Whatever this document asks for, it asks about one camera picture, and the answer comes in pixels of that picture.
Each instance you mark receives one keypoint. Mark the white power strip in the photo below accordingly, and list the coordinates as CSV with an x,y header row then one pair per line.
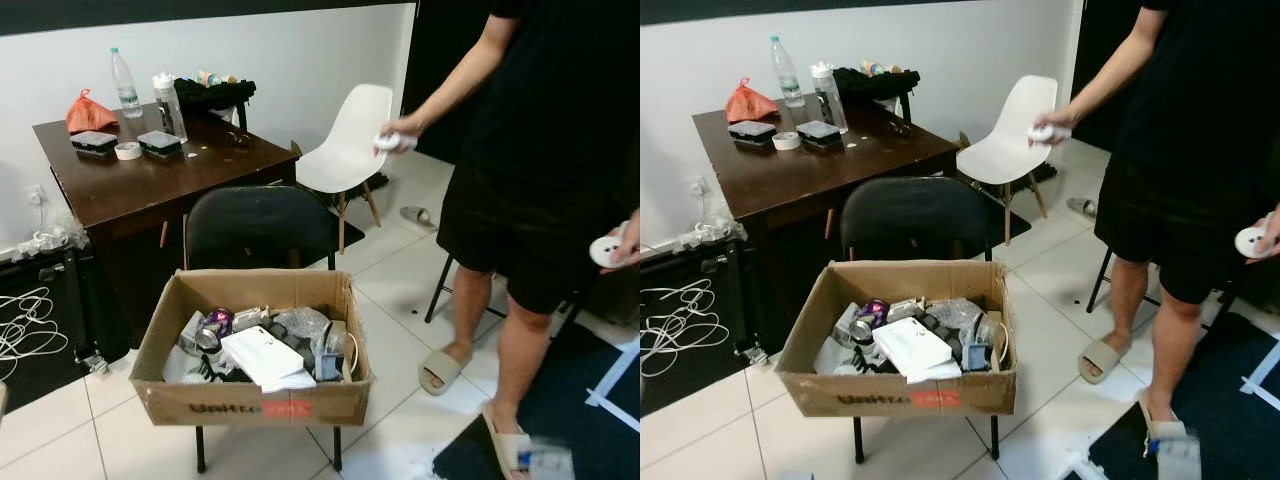
x,y
705,232
45,238

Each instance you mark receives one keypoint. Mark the person's left hand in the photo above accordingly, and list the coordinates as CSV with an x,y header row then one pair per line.
x,y
1275,238
632,245

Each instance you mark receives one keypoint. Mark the dark brown wooden desk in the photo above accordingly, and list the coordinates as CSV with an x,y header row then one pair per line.
x,y
150,180
830,165

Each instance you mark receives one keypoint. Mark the white wall socket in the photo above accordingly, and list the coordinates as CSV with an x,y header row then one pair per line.
x,y
697,186
37,195

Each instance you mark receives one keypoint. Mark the white plastic bag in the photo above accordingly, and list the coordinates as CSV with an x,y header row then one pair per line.
x,y
180,360
835,350

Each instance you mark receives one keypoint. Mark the person's torso black clothes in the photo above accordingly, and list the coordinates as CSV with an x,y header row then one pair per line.
x,y
1190,150
540,150

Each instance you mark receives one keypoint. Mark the person's right forearm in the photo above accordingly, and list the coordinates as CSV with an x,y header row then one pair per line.
x,y
1115,70
460,80

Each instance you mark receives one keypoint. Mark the black eyeglasses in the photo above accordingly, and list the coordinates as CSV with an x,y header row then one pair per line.
x,y
240,140
898,130

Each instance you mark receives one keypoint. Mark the dark floor mat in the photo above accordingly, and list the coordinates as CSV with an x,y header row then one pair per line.
x,y
1230,430
560,400

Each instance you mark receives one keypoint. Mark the clear crumpled plastic bag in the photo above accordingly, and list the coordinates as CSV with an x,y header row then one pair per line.
x,y
955,315
300,325

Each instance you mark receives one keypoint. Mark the person's leg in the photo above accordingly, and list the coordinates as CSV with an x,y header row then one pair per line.
x,y
470,310
1125,300
520,370
1175,360

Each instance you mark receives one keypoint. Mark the white tape strips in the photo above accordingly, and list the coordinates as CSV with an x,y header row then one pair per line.
x,y
610,390
1262,375

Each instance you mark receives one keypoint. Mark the person's left leg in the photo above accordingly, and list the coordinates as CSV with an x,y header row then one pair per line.
x,y
520,370
1175,360

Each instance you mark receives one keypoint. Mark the white flat carton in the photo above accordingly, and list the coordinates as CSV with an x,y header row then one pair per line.
x,y
915,345
262,355

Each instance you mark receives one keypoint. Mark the black pole with caster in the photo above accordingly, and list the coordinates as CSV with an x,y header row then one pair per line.
x,y
80,300
740,300

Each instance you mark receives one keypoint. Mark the clear tumbler white lid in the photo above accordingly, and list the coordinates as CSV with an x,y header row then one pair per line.
x,y
168,110
828,100

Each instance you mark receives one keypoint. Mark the small colourful items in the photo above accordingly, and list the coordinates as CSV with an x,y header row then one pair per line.
x,y
210,77
878,68

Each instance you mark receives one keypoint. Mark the silver foil pack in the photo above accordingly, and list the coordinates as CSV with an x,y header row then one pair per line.
x,y
247,318
903,308

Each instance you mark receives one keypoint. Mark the beige worn slipper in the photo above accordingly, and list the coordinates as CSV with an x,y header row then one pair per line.
x,y
505,445
440,372
1098,360
1160,430

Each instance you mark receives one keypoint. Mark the black lidded food container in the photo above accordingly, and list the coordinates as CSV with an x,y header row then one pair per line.
x,y
160,143
819,133
752,133
93,143

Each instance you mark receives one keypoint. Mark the white plastic chair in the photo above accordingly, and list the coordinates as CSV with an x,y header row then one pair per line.
x,y
350,150
1015,140

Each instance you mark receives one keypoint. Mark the black door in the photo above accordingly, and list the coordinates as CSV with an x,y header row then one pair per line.
x,y
430,60
1095,40

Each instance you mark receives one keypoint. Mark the person's right hand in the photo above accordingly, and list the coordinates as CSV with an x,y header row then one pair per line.
x,y
1060,120
405,128

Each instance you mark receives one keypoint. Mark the black metal stool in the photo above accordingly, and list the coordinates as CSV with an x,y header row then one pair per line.
x,y
440,290
1100,280

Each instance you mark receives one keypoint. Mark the brown cardboard box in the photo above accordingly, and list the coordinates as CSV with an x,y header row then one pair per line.
x,y
900,395
250,405

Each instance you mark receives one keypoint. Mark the small dark blue box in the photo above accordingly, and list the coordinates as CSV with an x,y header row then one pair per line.
x,y
328,365
975,355

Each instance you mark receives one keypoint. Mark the grey loose slipper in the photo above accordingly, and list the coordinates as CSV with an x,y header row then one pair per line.
x,y
1082,207
418,217

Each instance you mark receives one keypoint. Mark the person's right leg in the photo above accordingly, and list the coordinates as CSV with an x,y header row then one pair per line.
x,y
470,310
1125,300

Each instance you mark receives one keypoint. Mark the clear plastic water bottle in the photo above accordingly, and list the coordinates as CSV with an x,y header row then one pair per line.
x,y
786,75
125,85

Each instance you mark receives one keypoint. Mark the white tape roll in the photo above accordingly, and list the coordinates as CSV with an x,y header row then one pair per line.
x,y
787,141
127,151

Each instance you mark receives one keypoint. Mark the grey blue small object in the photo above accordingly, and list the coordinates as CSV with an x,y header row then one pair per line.
x,y
1178,455
550,462

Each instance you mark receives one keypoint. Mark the purple drink can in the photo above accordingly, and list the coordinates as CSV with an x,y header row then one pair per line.
x,y
873,313
215,322

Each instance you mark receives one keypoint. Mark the orange plastic bag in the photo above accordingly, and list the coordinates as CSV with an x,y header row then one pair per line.
x,y
90,115
750,105

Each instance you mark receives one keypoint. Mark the black folding chair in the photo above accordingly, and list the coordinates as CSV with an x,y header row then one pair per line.
x,y
915,215
260,225

